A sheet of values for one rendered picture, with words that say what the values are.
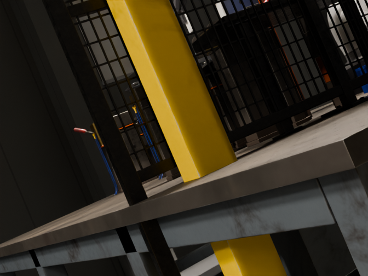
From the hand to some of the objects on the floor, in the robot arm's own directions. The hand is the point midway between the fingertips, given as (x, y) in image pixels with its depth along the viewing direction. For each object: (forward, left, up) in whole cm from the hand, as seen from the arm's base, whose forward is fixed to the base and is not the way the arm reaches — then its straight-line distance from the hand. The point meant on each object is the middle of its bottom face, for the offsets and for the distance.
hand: (207, 23), depth 211 cm
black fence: (-23, +50, -118) cm, 130 cm away
